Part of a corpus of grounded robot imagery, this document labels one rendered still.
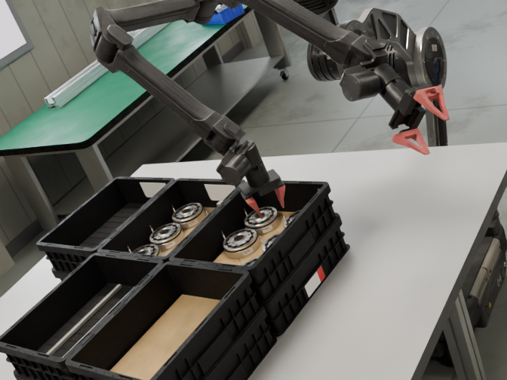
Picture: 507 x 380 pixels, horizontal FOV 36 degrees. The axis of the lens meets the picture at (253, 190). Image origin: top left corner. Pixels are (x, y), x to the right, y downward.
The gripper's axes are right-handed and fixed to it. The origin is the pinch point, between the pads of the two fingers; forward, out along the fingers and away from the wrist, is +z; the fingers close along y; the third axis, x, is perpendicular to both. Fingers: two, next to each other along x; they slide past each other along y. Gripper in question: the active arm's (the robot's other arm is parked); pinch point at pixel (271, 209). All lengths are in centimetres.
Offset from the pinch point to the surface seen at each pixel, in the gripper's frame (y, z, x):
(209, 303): -25.4, 12.7, -7.3
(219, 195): -8.4, 8.4, 39.2
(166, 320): -37.3, 12.4, -5.8
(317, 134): 74, 98, 243
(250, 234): -6.8, 9.9, 10.6
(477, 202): 56, 28, 0
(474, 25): 217, 102, 299
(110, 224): -44, 12, 65
